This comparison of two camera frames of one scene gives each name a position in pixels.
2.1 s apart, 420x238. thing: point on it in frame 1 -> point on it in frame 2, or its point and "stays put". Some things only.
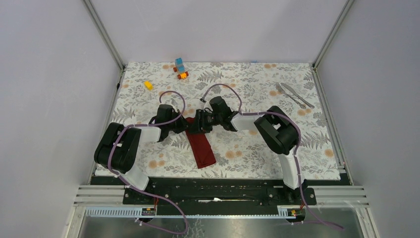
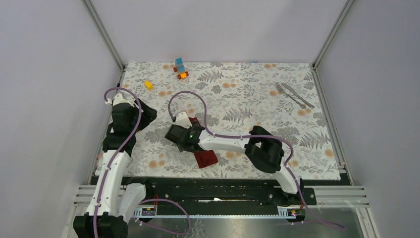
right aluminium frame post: x=347 y=5 stays put
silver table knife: x=293 y=91 stays put
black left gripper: x=183 y=125 -> x=148 y=115
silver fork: x=281 y=90 stays put
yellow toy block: x=148 y=85 stays put
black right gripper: x=200 y=126 -> x=190 y=128
